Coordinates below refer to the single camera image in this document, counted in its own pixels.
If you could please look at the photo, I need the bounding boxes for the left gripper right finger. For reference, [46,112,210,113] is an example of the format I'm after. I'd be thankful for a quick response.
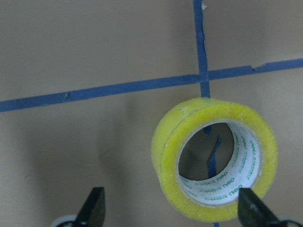
[238,188,281,227]

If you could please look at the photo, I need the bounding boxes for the yellow tape roll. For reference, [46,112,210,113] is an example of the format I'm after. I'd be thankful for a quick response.
[151,97,278,223]

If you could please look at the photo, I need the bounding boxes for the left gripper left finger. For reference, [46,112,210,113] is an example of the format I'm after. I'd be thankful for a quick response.
[75,187,106,227]

